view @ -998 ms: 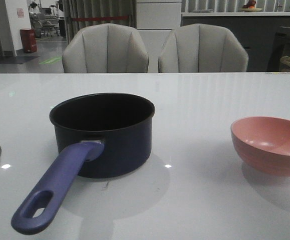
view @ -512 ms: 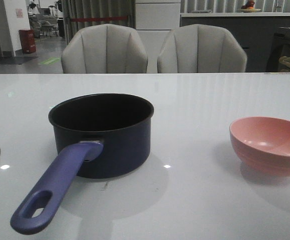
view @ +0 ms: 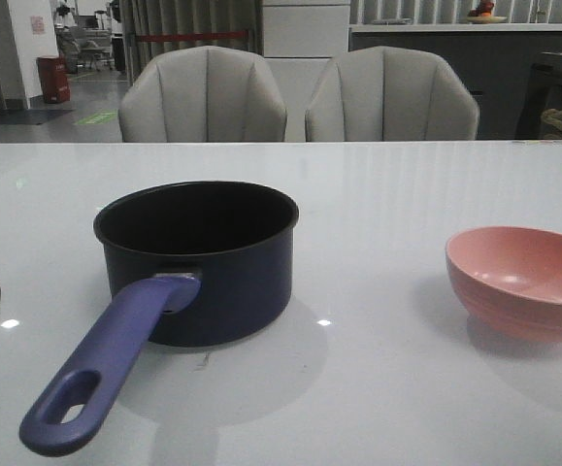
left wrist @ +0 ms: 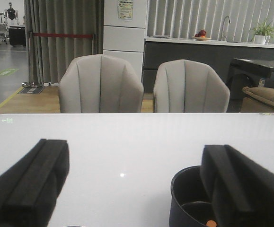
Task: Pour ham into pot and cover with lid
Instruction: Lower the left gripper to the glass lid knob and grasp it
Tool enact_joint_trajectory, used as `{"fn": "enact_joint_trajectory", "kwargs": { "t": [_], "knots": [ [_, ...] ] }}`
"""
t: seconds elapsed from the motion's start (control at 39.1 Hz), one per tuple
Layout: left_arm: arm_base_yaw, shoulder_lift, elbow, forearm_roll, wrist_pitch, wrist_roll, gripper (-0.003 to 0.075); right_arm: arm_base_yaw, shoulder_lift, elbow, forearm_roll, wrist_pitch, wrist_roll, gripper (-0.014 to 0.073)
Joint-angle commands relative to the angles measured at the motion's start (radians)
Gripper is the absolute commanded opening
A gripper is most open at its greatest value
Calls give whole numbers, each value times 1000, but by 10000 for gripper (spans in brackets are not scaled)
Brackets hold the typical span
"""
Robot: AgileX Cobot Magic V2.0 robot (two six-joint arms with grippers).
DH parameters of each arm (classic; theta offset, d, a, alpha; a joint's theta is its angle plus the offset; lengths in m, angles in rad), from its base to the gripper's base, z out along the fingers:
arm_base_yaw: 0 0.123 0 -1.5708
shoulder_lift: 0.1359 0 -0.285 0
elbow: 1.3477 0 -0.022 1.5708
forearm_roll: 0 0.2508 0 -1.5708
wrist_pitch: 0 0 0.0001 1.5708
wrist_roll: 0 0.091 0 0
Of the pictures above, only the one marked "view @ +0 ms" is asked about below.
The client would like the pink plastic bowl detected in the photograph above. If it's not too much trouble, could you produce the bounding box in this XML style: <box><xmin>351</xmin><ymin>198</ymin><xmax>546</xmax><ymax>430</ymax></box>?
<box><xmin>446</xmin><ymin>226</ymin><xmax>562</xmax><ymax>343</ymax></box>

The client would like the left grey upholstered chair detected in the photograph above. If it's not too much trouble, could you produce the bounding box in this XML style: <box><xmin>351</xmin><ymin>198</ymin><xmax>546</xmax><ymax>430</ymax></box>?
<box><xmin>118</xmin><ymin>46</ymin><xmax>287</xmax><ymax>143</ymax></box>

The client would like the grey upholstered chair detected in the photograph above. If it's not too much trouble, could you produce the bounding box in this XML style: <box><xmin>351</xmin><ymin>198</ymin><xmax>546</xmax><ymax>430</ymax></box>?
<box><xmin>118</xmin><ymin>46</ymin><xmax>287</xmax><ymax>143</ymax></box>
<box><xmin>305</xmin><ymin>46</ymin><xmax>479</xmax><ymax>142</ymax></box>

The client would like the right grey upholstered chair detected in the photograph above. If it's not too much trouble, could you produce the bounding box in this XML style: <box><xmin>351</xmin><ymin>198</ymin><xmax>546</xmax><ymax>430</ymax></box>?
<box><xmin>305</xmin><ymin>46</ymin><xmax>479</xmax><ymax>142</ymax></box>

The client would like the white refrigerator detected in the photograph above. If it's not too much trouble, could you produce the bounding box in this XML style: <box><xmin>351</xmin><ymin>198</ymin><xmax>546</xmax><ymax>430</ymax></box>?
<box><xmin>262</xmin><ymin>1</ymin><xmax>350</xmax><ymax>142</ymax></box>

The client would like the red barrier tape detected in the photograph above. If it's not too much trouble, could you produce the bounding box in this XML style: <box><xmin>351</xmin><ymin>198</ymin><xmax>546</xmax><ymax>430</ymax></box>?
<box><xmin>135</xmin><ymin>29</ymin><xmax>250</xmax><ymax>43</ymax></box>

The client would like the dark grey counter cabinet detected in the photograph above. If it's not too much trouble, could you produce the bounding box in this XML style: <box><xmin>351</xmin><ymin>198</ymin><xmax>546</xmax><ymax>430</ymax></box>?
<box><xmin>349</xmin><ymin>24</ymin><xmax>562</xmax><ymax>140</ymax></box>

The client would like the fruit plate on counter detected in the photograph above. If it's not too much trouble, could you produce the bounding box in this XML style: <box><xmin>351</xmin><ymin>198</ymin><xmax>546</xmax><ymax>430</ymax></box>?
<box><xmin>465</xmin><ymin>0</ymin><xmax>508</xmax><ymax>24</ymax></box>

